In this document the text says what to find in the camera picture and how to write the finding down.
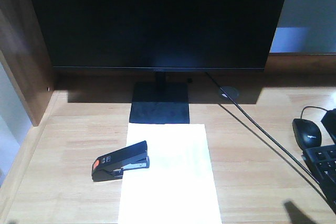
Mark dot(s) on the black stapler with orange pad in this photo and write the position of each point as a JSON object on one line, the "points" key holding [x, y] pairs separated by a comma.
{"points": [[111, 166]]}

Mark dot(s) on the white paper sheets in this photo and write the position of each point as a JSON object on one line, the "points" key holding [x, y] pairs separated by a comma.
{"points": [[178, 186]]}

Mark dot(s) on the wooden desk side panel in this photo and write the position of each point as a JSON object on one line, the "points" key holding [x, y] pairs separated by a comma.
{"points": [[25, 58]]}

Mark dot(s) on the black monitor stand base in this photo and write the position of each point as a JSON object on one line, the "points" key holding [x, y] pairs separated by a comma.
{"points": [[160, 102]]}

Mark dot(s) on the black computer monitor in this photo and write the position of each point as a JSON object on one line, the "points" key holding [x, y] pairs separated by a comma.
{"points": [[158, 35]]}

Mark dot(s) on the black computer mouse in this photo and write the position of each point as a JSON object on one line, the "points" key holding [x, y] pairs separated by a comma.
{"points": [[307, 133]]}

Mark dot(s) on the black object behind mouse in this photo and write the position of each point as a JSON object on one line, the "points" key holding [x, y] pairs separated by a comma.
{"points": [[329, 123]]}

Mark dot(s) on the black keyboard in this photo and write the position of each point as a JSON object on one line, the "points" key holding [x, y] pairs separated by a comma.
{"points": [[321, 163]]}

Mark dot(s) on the grey desk cable grommet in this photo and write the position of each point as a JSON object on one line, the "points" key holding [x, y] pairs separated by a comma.
{"points": [[226, 91]]}

